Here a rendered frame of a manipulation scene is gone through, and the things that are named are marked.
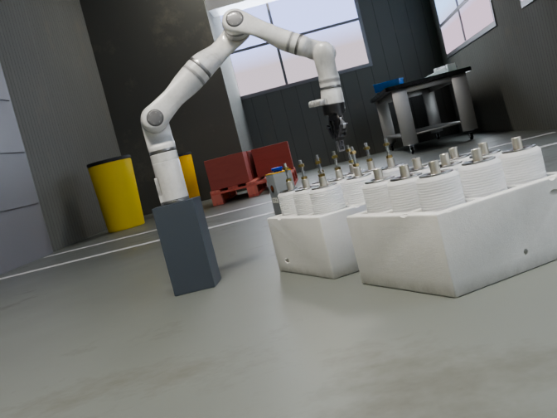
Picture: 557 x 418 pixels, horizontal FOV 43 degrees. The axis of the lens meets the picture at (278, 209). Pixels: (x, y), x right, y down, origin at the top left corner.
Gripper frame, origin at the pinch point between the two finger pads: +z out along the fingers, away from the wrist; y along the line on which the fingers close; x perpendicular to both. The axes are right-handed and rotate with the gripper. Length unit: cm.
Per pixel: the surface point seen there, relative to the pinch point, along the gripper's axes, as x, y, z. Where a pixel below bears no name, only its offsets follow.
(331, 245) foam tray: 25, -38, 25
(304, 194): 23.6, -21.2, 11.4
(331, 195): 20.3, -33.9, 11.9
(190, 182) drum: -63, 563, 29
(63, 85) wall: 49, 573, -98
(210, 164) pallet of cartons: -68, 472, 11
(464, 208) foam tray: 15, -91, 14
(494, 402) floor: 48, -141, 31
